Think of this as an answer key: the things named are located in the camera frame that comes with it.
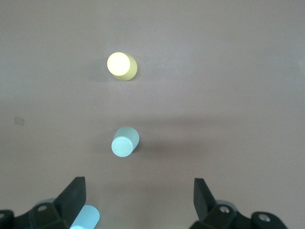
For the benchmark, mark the light blue plastic cup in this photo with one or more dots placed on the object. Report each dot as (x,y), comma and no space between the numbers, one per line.
(89,217)

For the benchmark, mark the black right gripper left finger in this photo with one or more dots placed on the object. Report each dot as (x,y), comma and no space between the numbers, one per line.
(69,205)

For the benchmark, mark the yellow plastic cup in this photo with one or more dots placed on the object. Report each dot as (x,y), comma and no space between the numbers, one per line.
(119,64)

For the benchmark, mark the pale mint green cup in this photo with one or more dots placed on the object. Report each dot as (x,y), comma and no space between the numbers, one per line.
(122,145)

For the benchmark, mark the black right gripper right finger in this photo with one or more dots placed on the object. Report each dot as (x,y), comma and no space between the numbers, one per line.
(205,210)

